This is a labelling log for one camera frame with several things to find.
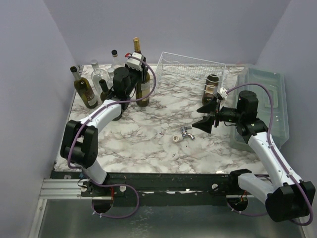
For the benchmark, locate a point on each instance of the white wire wine rack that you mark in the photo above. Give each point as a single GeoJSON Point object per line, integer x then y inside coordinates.
{"type": "Point", "coordinates": [178, 74]}

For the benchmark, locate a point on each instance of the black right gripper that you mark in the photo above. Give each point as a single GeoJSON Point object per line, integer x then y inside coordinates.
{"type": "Point", "coordinates": [217, 115]}

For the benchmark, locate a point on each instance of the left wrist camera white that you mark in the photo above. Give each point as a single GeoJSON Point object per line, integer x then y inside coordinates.
{"type": "Point", "coordinates": [135, 61]}

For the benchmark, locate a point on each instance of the green bottle silver neck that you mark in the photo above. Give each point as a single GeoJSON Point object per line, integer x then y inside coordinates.
{"type": "Point", "coordinates": [84, 89]}
{"type": "Point", "coordinates": [210, 84]}

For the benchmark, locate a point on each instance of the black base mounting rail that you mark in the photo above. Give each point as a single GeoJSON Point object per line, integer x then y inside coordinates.
{"type": "Point", "coordinates": [177, 199]}

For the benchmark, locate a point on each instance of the red wine bottle gold cap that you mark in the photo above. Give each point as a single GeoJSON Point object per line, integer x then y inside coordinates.
{"type": "Point", "coordinates": [136, 43]}

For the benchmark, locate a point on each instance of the dark bottle black neck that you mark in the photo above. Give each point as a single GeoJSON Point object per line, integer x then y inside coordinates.
{"type": "Point", "coordinates": [106, 94]}
{"type": "Point", "coordinates": [143, 89]}

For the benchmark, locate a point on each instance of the clear bottle silver stopper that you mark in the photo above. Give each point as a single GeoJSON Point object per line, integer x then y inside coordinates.
{"type": "Point", "coordinates": [110, 72]}
{"type": "Point", "coordinates": [97, 75]}

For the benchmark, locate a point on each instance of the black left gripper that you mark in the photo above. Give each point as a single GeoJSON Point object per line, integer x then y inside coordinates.
{"type": "Point", "coordinates": [140, 74]}

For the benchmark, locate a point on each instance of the aluminium extrusion rail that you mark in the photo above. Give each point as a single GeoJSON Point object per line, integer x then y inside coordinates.
{"type": "Point", "coordinates": [62, 189]}

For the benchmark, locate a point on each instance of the clear bottle dark cork stopper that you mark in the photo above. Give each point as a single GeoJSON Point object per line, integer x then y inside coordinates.
{"type": "Point", "coordinates": [115, 61]}

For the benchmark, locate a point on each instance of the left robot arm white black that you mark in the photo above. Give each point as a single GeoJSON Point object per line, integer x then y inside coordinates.
{"type": "Point", "coordinates": [80, 141]}

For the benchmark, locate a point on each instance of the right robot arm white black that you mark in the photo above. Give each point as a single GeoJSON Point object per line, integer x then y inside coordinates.
{"type": "Point", "coordinates": [287, 196]}

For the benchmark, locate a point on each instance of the clear plastic storage box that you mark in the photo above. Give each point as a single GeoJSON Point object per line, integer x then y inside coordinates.
{"type": "Point", "coordinates": [274, 83]}

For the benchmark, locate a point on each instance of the chrome faucet with white fitting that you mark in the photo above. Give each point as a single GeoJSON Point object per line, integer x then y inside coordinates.
{"type": "Point", "coordinates": [184, 134]}

